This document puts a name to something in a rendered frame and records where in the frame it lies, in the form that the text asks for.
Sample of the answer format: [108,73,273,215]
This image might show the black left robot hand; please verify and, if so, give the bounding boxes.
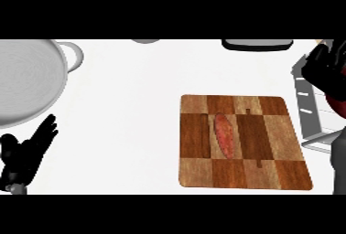
[0,113,60,193]

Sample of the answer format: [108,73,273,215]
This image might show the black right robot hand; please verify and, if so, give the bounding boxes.
[300,38,346,103]

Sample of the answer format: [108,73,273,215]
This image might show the red pear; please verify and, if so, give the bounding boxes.
[213,112,236,160]

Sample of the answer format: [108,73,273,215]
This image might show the checkered wooden cutting board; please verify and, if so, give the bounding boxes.
[177,93,315,192]

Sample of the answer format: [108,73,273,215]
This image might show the dark red round object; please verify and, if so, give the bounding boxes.
[323,94,346,116]

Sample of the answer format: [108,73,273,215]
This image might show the black and grey appliance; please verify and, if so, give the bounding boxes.
[219,38,294,52]

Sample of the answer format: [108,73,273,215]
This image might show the large grey pot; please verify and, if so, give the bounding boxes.
[0,38,85,130]

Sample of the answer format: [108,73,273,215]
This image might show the small grey round object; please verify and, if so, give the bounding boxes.
[130,38,162,45]

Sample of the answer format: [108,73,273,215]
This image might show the grey tiered wire basket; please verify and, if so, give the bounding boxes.
[291,56,346,154]

